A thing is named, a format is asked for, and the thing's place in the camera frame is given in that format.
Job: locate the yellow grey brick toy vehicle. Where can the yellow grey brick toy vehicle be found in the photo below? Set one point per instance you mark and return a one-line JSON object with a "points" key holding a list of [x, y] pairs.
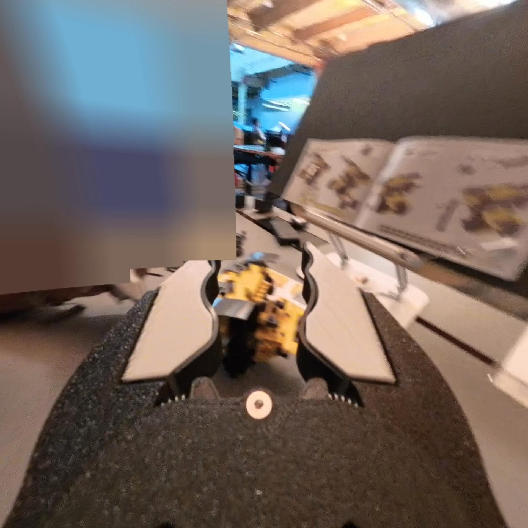
{"points": [[272, 326]]}

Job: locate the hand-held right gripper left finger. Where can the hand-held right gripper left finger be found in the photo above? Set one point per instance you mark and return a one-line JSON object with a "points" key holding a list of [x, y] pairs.
{"points": [[173, 326]]}

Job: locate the black flat device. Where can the black flat device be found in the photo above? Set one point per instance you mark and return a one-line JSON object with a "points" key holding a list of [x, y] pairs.
{"points": [[282, 232]]}

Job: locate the white book stand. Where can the white book stand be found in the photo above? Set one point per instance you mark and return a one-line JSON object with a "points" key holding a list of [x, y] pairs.
{"points": [[412, 305]]}

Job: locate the printed white paper sheet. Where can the printed white paper sheet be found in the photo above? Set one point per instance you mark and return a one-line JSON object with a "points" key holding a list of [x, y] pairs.
{"points": [[513, 363]]}

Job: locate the toy instruction booklet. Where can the toy instruction booklet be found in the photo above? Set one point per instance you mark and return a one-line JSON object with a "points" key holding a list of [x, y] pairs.
{"points": [[433, 194]]}

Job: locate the dark grey partition board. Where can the dark grey partition board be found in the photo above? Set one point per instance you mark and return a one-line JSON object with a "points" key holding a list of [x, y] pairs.
{"points": [[412, 82]]}

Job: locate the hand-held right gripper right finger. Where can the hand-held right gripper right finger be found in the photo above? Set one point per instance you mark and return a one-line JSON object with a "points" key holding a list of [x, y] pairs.
{"points": [[346, 330]]}

